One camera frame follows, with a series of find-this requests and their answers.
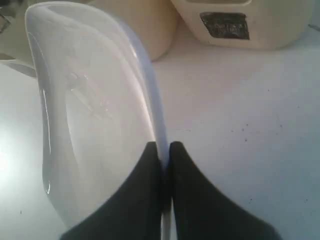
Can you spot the cream bin with triangle mark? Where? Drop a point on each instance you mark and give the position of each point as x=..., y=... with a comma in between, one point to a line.
x=154, y=21

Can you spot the cream bin with square mark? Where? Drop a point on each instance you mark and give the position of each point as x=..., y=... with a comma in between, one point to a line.
x=250, y=24

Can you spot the cream bin with circle mark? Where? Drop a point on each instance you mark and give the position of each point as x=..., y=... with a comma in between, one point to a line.
x=15, y=51

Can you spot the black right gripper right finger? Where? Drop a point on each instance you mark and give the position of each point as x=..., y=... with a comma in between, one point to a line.
x=202, y=212

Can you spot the white square plate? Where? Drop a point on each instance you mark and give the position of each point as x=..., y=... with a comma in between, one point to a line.
x=100, y=107

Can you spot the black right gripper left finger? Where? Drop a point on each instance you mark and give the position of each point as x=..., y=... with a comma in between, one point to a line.
x=134, y=211

